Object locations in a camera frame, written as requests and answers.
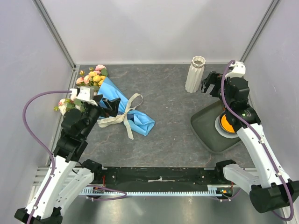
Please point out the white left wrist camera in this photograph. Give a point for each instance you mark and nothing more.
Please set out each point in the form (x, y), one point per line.
(84, 94)

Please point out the white plate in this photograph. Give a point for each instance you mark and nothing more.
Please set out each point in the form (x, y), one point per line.
(221, 130)

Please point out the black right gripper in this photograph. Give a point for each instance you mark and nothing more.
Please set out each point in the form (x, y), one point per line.
(213, 78)

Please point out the dark green tray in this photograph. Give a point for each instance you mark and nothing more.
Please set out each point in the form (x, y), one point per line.
(203, 125)

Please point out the slotted cable duct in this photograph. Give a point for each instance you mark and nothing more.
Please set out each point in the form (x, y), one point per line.
(210, 191)

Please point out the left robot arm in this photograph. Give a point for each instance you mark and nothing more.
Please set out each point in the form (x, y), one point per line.
(53, 199)

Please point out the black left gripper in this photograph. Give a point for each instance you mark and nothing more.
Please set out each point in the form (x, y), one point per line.
(113, 105)

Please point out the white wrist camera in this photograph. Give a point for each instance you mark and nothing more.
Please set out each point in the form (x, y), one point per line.
(236, 69)
(84, 94)

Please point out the blue wrapping paper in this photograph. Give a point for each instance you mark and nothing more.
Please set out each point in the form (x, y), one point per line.
(133, 120)

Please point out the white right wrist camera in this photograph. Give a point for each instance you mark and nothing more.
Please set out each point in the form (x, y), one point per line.
(236, 69)

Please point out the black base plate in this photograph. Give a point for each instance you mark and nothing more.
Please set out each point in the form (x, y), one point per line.
(158, 179)

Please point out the artificial flower bouquet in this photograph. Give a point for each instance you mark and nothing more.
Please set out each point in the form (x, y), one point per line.
(94, 79)

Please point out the white ribbed vase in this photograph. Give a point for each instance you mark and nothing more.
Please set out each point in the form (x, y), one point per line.
(195, 74)

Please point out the orange bowl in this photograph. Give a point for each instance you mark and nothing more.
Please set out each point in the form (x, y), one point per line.
(225, 124)

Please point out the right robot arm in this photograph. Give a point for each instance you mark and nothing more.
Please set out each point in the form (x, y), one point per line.
(272, 188)

